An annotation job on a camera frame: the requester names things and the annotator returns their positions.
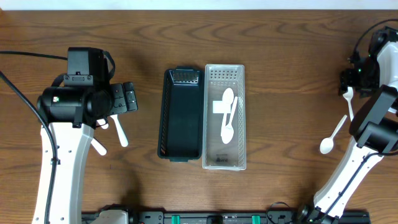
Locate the white plastic spoon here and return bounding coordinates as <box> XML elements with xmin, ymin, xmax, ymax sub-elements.
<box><xmin>221</xmin><ymin>96</ymin><xmax>238</xmax><ymax>144</ymax></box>
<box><xmin>343</xmin><ymin>86</ymin><xmax>354</xmax><ymax>121</ymax></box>
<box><xmin>320</xmin><ymin>115</ymin><xmax>348</xmax><ymax>154</ymax></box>
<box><xmin>220</xmin><ymin>88</ymin><xmax>234</xmax><ymax>136</ymax></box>

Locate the cream plastic fork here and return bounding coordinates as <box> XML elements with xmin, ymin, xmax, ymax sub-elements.
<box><xmin>110</xmin><ymin>114</ymin><xmax>129</xmax><ymax>147</ymax></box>

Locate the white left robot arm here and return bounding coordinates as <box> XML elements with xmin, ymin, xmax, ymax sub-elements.
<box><xmin>33</xmin><ymin>82</ymin><xmax>137</xmax><ymax>223</ymax></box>

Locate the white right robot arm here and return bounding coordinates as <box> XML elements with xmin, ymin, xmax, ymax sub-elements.
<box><xmin>295</xmin><ymin>41</ymin><xmax>397</xmax><ymax>223</ymax></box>

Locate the dark green plastic basket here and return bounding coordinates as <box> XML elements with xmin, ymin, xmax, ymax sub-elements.
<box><xmin>157</xmin><ymin>66</ymin><xmax>205</xmax><ymax>162</ymax></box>

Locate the white label sticker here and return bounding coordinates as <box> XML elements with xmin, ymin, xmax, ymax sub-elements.
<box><xmin>213</xmin><ymin>101</ymin><xmax>231</xmax><ymax>114</ymax></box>

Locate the clear perforated plastic basket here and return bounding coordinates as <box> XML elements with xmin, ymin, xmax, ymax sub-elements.
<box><xmin>202</xmin><ymin>64</ymin><xmax>246</xmax><ymax>171</ymax></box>

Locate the black mounting rail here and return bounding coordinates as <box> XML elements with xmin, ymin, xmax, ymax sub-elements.
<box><xmin>81</xmin><ymin>205</ymin><xmax>371</xmax><ymax>224</ymax></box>

